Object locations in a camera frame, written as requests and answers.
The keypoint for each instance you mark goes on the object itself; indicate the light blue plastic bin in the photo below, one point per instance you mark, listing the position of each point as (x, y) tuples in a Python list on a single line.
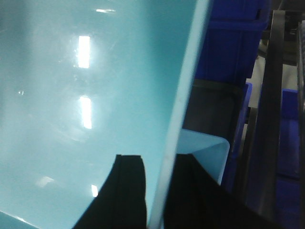
[(85, 81)]

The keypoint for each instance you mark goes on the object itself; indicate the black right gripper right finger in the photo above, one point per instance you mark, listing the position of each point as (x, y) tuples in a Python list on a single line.
[(196, 201)]

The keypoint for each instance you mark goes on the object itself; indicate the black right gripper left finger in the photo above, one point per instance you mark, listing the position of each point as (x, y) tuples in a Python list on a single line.
[(120, 203)]

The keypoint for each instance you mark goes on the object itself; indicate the dark blue bin stack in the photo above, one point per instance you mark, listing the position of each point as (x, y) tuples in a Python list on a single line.
[(231, 42)]

